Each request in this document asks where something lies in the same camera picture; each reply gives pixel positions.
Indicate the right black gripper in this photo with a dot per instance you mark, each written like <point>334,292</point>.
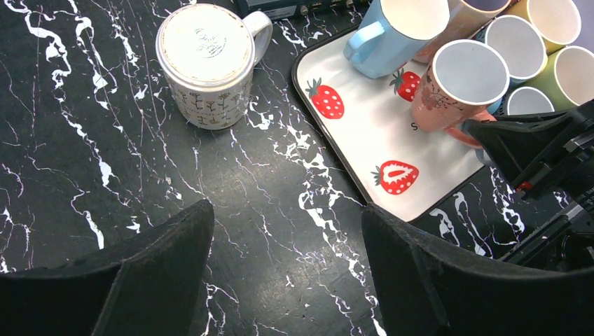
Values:
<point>518,145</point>

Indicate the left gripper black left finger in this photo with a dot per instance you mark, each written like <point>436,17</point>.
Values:
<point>145,285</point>

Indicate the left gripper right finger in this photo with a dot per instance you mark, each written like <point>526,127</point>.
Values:
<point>427,286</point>

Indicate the small grey blue mug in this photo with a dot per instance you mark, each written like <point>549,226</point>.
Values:
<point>521,101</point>

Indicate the brown mug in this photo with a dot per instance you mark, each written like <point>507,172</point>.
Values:
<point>463,79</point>

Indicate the light green mug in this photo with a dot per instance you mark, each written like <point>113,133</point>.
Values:
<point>567,79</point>

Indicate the teal blue mug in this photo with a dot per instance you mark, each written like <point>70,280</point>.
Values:
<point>519,44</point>

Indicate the yellow mug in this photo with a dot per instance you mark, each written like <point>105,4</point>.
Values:
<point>558,22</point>

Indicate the beige pink mug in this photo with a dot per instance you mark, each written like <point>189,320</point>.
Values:
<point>466,17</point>

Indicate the light blue faceted mug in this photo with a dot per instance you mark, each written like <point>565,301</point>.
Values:
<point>392,32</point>

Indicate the white floral mug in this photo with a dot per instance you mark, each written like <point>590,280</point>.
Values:
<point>208,55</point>

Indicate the strawberry print white tray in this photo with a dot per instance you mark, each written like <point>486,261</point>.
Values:
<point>393,163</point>

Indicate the dark flat metal box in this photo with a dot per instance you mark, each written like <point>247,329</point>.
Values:
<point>280,9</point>

